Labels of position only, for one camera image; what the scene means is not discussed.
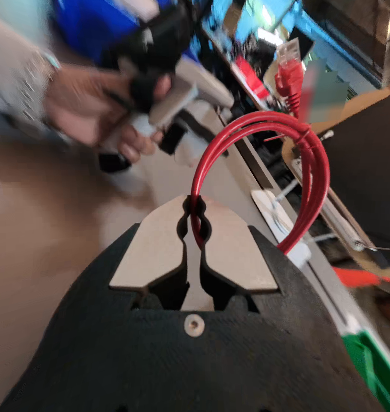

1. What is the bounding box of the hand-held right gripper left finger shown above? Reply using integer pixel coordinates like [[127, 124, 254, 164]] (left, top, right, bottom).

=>
[[109, 194, 191, 295]]

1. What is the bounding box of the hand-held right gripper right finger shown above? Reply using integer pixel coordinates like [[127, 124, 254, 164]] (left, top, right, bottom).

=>
[[200, 195, 279, 293]]

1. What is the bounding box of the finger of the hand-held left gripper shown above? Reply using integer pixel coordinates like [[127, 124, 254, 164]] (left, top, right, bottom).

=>
[[176, 61, 235, 109], [149, 80, 199, 127]]

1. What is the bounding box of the blue storage bin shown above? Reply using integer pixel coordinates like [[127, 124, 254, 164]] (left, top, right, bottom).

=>
[[52, 0, 202, 65]]

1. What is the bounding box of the red ethernet cable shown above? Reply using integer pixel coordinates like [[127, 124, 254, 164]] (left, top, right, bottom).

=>
[[190, 59, 330, 256]]

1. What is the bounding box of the green storage bin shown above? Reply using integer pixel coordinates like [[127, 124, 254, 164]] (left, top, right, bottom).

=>
[[341, 330, 390, 412]]

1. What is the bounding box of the person's left forearm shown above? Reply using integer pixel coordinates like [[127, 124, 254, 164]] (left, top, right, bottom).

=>
[[0, 8, 62, 136]]

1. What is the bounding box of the person's left hand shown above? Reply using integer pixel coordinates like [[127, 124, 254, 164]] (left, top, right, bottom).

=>
[[45, 64, 173, 165]]

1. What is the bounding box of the red storage bin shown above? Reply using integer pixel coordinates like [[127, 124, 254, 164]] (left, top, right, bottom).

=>
[[235, 55, 270, 101]]

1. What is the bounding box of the white monitor stand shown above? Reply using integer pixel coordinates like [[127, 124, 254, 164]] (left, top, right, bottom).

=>
[[250, 180, 313, 269]]

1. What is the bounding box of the orange red object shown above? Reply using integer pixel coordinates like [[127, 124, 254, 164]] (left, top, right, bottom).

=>
[[333, 267, 390, 288]]

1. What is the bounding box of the large cardboard-backed monitor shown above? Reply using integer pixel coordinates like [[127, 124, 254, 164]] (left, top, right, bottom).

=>
[[280, 87, 390, 271]]

